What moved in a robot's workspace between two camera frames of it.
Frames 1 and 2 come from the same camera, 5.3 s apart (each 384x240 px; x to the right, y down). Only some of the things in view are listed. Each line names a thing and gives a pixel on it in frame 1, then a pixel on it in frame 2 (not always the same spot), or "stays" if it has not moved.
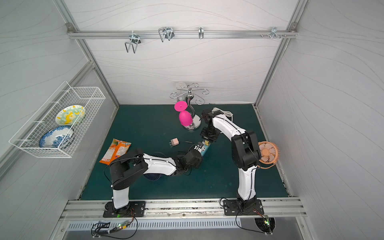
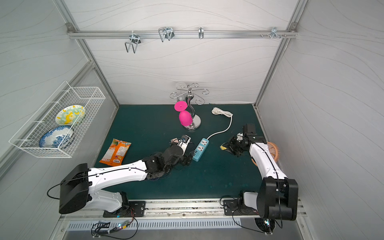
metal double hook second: x=166 y=31 stays
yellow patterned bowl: x=70 y=115 stays
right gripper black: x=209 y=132 -> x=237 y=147
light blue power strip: x=205 y=147 stays
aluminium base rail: x=93 y=208 stays
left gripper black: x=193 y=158 -> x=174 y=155
